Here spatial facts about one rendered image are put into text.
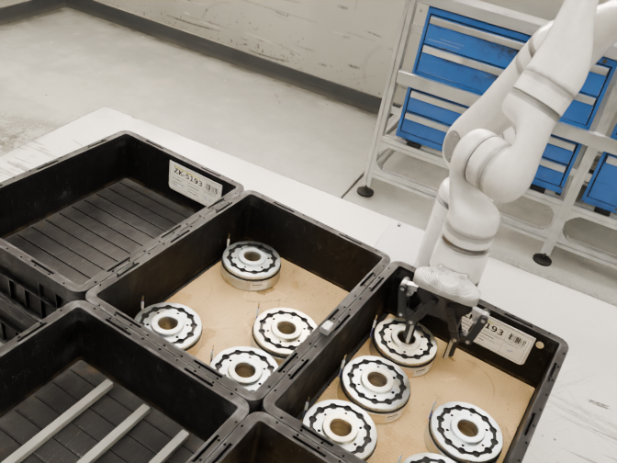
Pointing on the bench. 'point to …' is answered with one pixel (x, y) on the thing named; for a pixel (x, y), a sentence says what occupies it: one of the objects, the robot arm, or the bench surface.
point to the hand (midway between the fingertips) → (430, 340)
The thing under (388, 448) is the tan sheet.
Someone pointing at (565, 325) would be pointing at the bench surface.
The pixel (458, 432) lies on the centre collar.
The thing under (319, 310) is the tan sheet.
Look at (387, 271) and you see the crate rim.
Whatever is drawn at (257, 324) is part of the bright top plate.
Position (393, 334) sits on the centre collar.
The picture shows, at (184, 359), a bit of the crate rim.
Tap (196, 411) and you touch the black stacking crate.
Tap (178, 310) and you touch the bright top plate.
